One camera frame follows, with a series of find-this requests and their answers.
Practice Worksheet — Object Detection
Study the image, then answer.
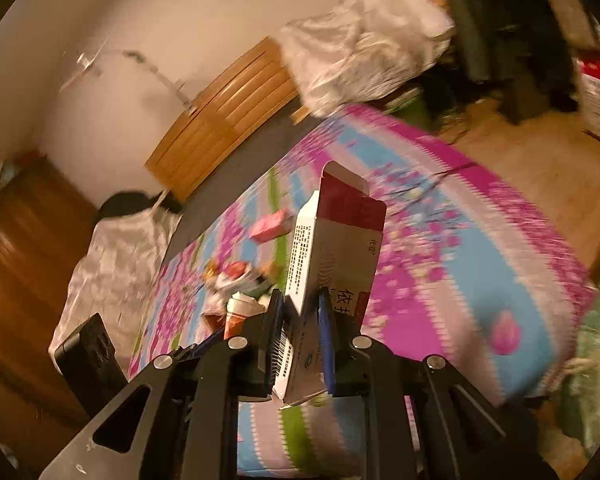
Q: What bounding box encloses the grey mattress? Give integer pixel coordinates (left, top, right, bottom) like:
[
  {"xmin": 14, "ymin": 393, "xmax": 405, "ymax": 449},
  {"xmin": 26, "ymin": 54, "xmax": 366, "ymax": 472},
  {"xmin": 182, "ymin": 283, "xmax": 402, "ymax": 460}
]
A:
[{"xmin": 162, "ymin": 107, "xmax": 331, "ymax": 266}]

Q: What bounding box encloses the wooden wardrobe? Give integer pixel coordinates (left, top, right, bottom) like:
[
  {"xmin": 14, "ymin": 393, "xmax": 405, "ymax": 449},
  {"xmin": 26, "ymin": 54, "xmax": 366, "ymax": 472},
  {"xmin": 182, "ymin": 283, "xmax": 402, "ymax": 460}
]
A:
[{"xmin": 0, "ymin": 152, "xmax": 101, "ymax": 436}]

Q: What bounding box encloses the white satin pillow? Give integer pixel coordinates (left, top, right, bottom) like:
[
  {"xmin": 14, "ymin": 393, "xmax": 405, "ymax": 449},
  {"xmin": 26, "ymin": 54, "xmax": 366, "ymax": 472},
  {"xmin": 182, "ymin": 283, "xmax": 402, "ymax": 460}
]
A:
[{"xmin": 47, "ymin": 207, "xmax": 183, "ymax": 361}]

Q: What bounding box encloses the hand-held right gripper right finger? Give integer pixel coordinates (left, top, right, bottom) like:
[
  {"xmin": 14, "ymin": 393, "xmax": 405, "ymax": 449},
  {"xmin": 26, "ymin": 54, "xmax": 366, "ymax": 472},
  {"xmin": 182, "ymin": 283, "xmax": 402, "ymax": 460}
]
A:
[{"xmin": 317, "ymin": 291, "xmax": 562, "ymax": 480}]

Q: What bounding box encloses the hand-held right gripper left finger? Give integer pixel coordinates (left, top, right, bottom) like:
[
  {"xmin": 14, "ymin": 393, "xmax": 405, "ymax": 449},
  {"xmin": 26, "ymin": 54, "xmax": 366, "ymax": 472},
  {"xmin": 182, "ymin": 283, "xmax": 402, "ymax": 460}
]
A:
[{"xmin": 39, "ymin": 289, "xmax": 287, "ymax": 480}]

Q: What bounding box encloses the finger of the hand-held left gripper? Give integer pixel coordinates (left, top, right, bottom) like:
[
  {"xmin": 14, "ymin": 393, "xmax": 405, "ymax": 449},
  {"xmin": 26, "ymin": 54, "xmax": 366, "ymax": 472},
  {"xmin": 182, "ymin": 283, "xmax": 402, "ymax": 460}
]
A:
[{"xmin": 177, "ymin": 330, "xmax": 226, "ymax": 361}]

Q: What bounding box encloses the pink box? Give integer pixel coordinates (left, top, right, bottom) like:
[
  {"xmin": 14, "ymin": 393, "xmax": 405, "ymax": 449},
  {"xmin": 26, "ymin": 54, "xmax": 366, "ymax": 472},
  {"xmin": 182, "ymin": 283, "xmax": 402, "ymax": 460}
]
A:
[{"xmin": 250, "ymin": 210, "xmax": 297, "ymax": 243}]

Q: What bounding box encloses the black cloth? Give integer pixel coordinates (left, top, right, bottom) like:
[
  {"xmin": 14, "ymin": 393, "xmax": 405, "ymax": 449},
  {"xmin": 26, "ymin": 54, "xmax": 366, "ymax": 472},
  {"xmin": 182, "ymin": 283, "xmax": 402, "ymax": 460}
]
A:
[{"xmin": 97, "ymin": 191, "xmax": 183, "ymax": 221}]

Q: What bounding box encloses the pack of water bottles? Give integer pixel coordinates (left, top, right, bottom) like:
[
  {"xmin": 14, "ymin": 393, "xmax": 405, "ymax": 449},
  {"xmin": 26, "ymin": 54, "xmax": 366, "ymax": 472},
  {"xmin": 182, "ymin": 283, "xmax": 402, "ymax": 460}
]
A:
[{"xmin": 575, "ymin": 45, "xmax": 600, "ymax": 136}]

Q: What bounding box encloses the wooden headboard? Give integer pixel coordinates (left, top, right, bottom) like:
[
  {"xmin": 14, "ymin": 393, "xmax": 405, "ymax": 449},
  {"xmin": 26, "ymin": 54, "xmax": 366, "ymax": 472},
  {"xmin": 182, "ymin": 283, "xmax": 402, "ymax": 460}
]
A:
[{"xmin": 145, "ymin": 35, "xmax": 311, "ymax": 201}]

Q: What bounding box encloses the white satin table cover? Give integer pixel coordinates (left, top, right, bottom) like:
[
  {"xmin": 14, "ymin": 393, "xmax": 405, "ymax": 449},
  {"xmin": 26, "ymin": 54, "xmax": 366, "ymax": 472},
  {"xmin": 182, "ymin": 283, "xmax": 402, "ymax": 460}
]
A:
[{"xmin": 277, "ymin": 0, "xmax": 456, "ymax": 118}]

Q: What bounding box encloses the colourful snack wrapper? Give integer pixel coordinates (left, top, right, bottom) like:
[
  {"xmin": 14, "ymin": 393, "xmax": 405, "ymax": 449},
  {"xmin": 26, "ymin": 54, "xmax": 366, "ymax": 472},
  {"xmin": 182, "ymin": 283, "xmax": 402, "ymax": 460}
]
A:
[{"xmin": 202, "ymin": 260, "xmax": 281, "ymax": 301}]

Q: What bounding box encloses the red and white paper cup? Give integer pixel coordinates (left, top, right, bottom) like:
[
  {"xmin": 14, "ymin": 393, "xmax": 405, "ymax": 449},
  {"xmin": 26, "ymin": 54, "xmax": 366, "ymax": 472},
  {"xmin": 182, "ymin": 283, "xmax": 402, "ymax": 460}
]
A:
[{"xmin": 225, "ymin": 292, "xmax": 266, "ymax": 338}]

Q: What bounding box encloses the red and white carton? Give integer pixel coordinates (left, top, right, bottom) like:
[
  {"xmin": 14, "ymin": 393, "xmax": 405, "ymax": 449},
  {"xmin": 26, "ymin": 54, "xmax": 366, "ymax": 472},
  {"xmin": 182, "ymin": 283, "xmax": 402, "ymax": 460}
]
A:
[{"xmin": 272, "ymin": 160, "xmax": 387, "ymax": 406}]

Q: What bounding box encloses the floral bed sheet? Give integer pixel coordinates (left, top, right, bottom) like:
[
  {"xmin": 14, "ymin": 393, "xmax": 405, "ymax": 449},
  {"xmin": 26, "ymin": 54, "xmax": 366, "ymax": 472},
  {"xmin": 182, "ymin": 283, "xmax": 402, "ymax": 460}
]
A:
[{"xmin": 127, "ymin": 105, "xmax": 598, "ymax": 478}]

